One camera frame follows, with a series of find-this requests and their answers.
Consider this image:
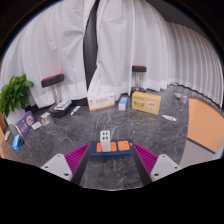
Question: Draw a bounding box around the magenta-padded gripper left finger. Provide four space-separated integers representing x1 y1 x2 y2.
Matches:
40 143 92 185

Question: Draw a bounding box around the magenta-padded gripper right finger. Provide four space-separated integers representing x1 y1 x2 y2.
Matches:
131 143 183 186

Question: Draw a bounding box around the white block charger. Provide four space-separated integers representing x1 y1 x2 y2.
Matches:
99 130 112 153

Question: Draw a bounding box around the small white packet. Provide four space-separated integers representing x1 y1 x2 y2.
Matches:
30 121 43 131

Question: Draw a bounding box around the white squeeze tube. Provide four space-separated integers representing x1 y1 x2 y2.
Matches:
161 114 178 122

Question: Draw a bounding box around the small clear box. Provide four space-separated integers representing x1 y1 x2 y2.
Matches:
40 112 52 126

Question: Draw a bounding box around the black tray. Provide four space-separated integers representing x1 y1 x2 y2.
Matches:
48 103 73 119

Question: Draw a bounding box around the purple box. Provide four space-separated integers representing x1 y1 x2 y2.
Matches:
14 110 36 138

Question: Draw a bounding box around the white pen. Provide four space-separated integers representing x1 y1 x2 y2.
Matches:
70 105 82 116

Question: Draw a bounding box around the white striped box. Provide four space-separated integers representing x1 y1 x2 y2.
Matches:
54 99 73 111

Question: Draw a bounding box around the small white flat object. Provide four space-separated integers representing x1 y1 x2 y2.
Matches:
3 130 12 142

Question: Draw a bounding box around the yellow carton box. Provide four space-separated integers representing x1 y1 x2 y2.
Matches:
131 91 162 116

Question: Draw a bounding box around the small blue white box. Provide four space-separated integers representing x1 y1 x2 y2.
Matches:
118 96 129 112

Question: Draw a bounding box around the white orange flat box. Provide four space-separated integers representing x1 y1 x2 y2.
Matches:
86 92 117 112

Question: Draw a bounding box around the green potted plant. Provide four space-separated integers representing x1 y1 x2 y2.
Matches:
0 73 35 126

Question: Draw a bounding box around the black stool with red seat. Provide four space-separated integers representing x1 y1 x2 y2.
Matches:
40 73 65 104
131 65 148 93

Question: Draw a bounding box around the white curtain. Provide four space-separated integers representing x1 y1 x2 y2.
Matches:
87 0 224 108
0 0 98 109

